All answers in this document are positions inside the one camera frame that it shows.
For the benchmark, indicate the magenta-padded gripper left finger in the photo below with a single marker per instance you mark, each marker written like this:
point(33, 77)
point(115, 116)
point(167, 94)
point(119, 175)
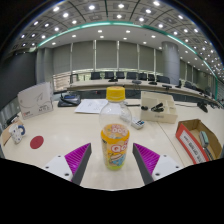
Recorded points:
point(56, 166)

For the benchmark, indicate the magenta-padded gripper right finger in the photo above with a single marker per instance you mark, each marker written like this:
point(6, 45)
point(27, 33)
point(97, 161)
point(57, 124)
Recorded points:
point(165, 165)

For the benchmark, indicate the yellow-capped clear drink bottle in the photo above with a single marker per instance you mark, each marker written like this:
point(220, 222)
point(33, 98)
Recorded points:
point(115, 146)

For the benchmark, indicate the flat round red coaster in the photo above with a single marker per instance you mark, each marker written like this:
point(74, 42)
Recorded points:
point(37, 142)

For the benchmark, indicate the open cardboard box, red-white side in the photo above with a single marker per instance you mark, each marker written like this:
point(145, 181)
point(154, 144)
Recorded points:
point(186, 141)

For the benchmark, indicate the grey-green handheld tool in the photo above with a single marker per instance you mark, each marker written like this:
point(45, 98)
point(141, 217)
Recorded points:
point(204, 139)

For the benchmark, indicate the white compartment organiser tray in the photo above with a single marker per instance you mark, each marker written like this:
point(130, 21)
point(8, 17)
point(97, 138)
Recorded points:
point(159, 116)

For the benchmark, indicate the small white calculator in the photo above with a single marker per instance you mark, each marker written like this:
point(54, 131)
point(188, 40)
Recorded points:
point(137, 123)

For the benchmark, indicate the black clip tool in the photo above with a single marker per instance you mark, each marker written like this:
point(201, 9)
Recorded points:
point(157, 107)

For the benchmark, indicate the brown cardboard sheet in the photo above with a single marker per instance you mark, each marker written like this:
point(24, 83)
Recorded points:
point(5, 136)

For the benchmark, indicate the small black object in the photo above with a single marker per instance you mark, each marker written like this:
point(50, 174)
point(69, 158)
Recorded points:
point(144, 108)

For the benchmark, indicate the black power adapter box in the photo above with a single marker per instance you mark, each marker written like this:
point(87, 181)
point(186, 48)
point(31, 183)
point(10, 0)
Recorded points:
point(11, 119)

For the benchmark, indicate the black desk phone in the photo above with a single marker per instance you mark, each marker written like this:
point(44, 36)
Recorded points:
point(69, 100)

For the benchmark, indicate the white paper sheets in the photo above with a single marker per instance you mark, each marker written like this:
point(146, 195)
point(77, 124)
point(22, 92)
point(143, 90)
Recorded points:
point(89, 106)

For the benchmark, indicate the black tabletop microphone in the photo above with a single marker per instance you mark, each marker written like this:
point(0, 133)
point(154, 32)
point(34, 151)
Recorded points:
point(202, 106)

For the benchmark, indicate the white printed cardboard box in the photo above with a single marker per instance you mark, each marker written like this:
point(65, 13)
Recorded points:
point(35, 100)

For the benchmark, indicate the long curved conference table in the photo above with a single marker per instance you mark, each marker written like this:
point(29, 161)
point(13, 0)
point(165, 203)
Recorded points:
point(100, 85)

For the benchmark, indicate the group of black office chairs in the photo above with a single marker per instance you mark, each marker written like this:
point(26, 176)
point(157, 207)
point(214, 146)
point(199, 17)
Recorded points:
point(115, 75)

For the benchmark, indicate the group of ceiling lights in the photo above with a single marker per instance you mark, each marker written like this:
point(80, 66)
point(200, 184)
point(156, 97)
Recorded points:
point(91, 7)

